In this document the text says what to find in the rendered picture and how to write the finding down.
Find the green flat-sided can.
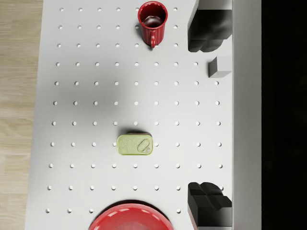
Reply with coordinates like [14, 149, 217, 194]
[117, 132, 154, 156]

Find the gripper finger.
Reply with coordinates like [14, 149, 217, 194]
[188, 0, 233, 53]
[187, 182, 233, 227]

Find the red plate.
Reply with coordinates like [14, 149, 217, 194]
[88, 203, 174, 230]

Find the red mug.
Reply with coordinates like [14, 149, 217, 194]
[137, 1, 168, 49]

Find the grey cube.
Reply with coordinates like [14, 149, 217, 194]
[208, 56, 233, 78]

